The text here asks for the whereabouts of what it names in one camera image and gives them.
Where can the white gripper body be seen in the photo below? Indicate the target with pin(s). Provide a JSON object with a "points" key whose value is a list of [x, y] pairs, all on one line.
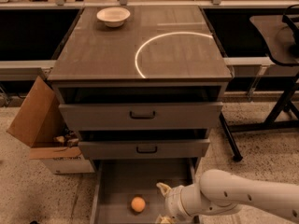
{"points": [[173, 202]]}

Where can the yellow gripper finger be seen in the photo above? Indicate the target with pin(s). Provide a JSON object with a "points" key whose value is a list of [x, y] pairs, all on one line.
{"points": [[164, 189], [164, 220]]}

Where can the orange fruit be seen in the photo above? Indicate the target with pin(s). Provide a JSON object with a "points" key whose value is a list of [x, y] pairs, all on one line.
{"points": [[138, 204]]}

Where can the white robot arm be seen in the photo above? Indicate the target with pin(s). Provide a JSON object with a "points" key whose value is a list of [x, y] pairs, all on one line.
{"points": [[219, 193]]}

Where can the bottom grey drawer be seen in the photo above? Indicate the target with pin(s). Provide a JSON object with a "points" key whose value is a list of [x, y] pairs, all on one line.
{"points": [[119, 181]]}

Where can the grey drawer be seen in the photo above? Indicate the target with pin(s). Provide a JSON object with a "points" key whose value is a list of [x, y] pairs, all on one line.
{"points": [[119, 181], [159, 116], [166, 149]]}

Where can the middle grey drawer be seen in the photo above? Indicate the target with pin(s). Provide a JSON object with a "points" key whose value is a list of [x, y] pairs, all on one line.
{"points": [[166, 149]]}

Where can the top grey drawer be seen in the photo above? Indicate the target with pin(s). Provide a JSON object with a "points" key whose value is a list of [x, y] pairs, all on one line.
{"points": [[159, 116]]}

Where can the grey drawer cabinet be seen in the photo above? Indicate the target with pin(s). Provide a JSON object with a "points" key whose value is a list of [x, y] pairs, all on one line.
{"points": [[160, 55]]}

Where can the black table leg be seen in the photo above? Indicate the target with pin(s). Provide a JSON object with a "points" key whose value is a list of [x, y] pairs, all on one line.
{"points": [[236, 153]]}

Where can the open cardboard box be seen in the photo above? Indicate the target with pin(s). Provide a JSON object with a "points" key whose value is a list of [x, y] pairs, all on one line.
{"points": [[40, 126]]}

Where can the white bowl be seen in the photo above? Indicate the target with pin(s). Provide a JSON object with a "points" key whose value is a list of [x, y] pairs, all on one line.
{"points": [[113, 16]]}

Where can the black chair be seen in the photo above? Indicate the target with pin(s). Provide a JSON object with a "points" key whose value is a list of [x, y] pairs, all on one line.
{"points": [[281, 36]]}

